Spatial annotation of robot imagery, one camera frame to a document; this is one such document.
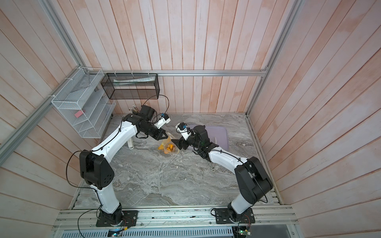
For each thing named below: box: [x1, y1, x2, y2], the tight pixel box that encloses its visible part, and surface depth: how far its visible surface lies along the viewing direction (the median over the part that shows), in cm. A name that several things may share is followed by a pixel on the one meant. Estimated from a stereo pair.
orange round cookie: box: [166, 143, 175, 152], surface depth 95 cm
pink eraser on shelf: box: [74, 110, 84, 119], surface depth 84 cm
